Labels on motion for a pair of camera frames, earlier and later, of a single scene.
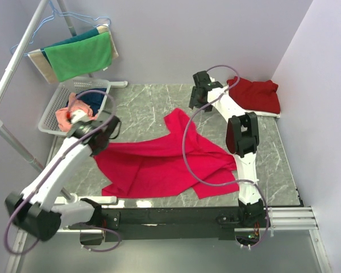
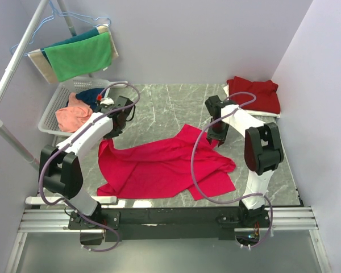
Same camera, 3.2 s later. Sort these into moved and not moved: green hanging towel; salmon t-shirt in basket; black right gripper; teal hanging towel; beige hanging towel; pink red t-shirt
Moved: pink red t-shirt; black right gripper
Not moved: beige hanging towel; salmon t-shirt in basket; teal hanging towel; green hanging towel
